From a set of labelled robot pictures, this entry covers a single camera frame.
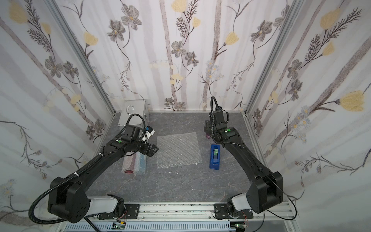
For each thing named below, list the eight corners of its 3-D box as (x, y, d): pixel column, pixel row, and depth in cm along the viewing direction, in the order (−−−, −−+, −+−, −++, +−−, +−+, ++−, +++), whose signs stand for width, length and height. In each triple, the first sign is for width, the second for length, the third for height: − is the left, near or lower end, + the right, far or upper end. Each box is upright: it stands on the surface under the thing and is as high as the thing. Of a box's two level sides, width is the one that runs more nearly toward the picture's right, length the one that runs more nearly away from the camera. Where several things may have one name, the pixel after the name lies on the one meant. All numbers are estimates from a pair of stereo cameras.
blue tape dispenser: (209, 168, 91) (211, 164, 86) (209, 149, 100) (211, 144, 95) (218, 169, 91) (220, 165, 85) (218, 150, 100) (220, 145, 94)
